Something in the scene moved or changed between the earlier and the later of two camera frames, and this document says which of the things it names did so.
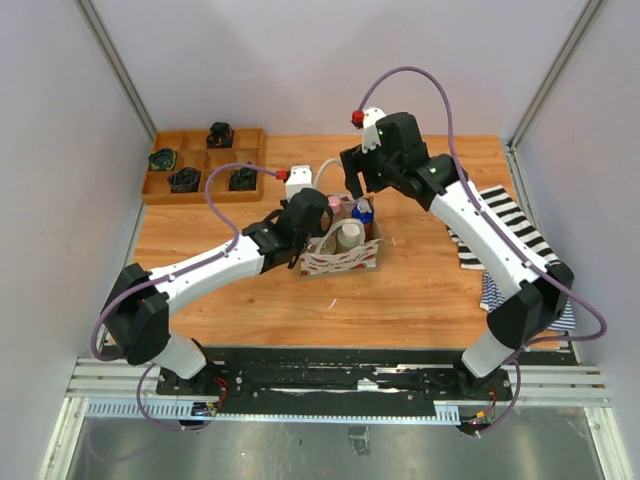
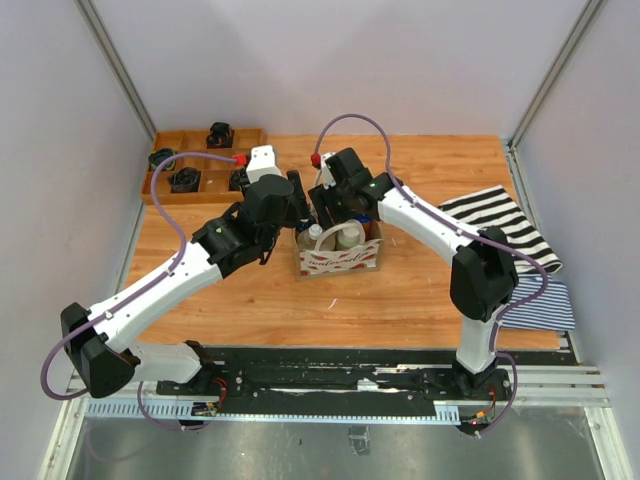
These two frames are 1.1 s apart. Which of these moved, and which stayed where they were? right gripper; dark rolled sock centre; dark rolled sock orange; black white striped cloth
Moved: right gripper
Stayed: dark rolled sock orange; dark rolled sock centre; black white striped cloth
